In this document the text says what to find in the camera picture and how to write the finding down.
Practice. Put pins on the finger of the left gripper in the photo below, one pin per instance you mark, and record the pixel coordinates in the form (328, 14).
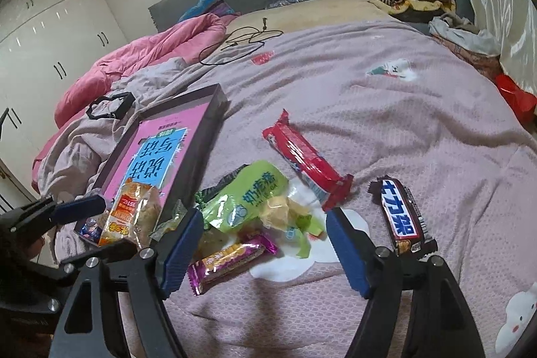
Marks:
(79, 209)

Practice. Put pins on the white wardrobe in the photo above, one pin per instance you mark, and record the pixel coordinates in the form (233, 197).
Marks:
(46, 45)

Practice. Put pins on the purple biscuit snack pack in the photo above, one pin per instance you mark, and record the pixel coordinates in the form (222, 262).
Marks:
(206, 271)

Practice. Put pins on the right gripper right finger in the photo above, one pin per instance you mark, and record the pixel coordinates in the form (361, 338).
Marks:
(440, 320)

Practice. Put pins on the red wrapped snack bar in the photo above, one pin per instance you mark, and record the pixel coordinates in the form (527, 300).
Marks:
(330, 187)

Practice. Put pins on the blue purple pillow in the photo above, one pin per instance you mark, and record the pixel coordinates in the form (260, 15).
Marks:
(219, 8)

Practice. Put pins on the orange clear cake pack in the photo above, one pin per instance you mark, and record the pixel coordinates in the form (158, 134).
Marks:
(133, 216)

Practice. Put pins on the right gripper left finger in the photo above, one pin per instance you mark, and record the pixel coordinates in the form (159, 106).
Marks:
(90, 324)

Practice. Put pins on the dark tray with pink book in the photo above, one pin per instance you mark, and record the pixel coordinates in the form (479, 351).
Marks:
(167, 145)

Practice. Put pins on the green milk snack bag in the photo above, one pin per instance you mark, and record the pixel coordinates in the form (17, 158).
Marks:
(262, 199)

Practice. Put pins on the brown Snickers bar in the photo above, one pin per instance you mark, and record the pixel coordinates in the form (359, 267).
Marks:
(409, 233)

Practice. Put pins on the pink duvet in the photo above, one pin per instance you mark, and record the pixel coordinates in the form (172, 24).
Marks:
(188, 40)

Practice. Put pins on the red bag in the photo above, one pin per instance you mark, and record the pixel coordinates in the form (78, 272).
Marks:
(521, 102)

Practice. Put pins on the dark green pea snack pack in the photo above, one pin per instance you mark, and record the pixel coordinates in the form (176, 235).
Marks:
(203, 196)

